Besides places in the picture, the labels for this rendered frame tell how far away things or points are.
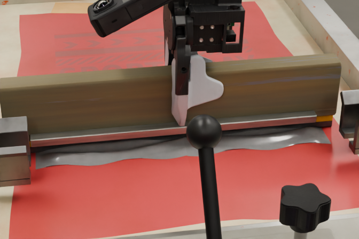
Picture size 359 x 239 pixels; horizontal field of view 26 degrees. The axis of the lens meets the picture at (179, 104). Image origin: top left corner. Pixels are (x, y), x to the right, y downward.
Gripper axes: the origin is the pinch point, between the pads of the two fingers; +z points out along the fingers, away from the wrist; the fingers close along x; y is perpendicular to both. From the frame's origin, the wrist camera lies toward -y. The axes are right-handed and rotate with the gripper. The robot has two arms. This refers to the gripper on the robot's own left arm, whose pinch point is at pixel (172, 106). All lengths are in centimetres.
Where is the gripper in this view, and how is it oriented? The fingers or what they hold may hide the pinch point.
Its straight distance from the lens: 94.3
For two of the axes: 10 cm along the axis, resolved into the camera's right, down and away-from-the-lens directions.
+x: -1.6, -4.9, 8.6
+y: 9.9, -0.5, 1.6
